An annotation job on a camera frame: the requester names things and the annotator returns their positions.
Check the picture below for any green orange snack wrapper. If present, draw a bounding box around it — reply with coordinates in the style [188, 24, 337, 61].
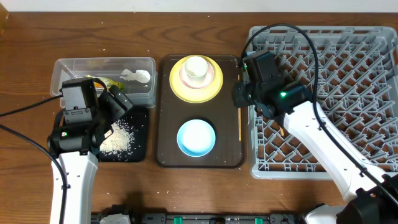
[86, 75, 124, 91]

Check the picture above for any white tissue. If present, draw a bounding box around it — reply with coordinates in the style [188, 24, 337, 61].
[120, 69, 150, 83]

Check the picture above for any pile of white rice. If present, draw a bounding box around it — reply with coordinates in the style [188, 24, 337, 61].
[99, 119, 146, 159]

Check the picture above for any pink small plate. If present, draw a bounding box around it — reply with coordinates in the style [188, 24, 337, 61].
[179, 62, 215, 89]

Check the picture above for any yellow plastic plate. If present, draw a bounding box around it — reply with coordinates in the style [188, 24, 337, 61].
[169, 55, 223, 103]

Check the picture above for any white paper cup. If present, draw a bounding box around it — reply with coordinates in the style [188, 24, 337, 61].
[184, 56, 208, 79]

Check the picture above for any light blue bowl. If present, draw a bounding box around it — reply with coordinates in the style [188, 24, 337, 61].
[177, 119, 216, 157]

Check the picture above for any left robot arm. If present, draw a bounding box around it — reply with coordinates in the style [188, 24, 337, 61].
[47, 77, 133, 223]

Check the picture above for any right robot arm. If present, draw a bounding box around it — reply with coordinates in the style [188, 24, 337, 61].
[233, 82, 397, 224]

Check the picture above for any black plastic waste bin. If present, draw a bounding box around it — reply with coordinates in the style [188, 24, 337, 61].
[99, 106, 149, 162]

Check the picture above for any clear plastic waste bin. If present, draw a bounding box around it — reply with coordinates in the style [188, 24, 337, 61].
[50, 57, 157, 108]

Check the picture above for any grey plastic dishwasher rack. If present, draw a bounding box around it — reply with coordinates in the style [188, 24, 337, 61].
[248, 26, 397, 180]

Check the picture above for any dark brown serving tray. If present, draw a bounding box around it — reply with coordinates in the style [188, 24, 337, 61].
[154, 55, 246, 169]

